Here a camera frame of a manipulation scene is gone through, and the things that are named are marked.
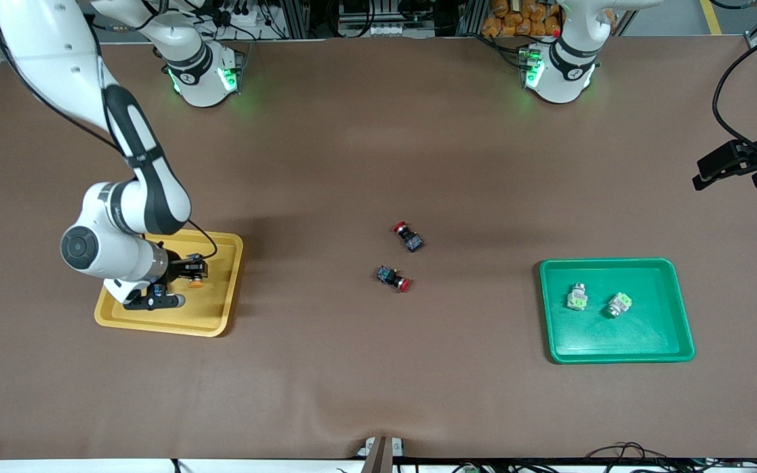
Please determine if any white power strip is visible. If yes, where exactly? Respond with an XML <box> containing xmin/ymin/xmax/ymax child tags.
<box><xmin>338</xmin><ymin>22</ymin><xmax>433</xmax><ymax>38</ymax></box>

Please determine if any black cable bundle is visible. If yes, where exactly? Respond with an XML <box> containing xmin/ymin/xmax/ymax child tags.
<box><xmin>582</xmin><ymin>442</ymin><xmax>757</xmax><ymax>473</ymax></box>

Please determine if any metal table clamp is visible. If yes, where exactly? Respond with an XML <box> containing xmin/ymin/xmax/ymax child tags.
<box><xmin>357</xmin><ymin>436</ymin><xmax>405</xmax><ymax>473</ymax></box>

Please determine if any red push button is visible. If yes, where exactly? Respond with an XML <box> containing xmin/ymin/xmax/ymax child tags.
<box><xmin>392</xmin><ymin>221</ymin><xmax>424</xmax><ymax>254</ymax></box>
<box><xmin>376</xmin><ymin>265</ymin><xmax>412</xmax><ymax>293</ymax></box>

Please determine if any yellow plastic tray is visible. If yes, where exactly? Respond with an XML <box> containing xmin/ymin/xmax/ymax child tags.
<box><xmin>94</xmin><ymin>227</ymin><xmax>244</xmax><ymax>338</ymax></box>

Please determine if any orange packaged snacks pile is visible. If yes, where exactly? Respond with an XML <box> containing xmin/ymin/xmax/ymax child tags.
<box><xmin>482</xmin><ymin>0</ymin><xmax>562</xmax><ymax>38</ymax></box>

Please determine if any green plastic tray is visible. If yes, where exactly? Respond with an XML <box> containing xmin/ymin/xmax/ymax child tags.
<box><xmin>539</xmin><ymin>258</ymin><xmax>696</xmax><ymax>365</ymax></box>

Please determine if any brown table mat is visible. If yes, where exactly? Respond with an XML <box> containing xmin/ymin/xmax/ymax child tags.
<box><xmin>0</xmin><ymin>36</ymin><xmax>757</xmax><ymax>461</ymax></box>

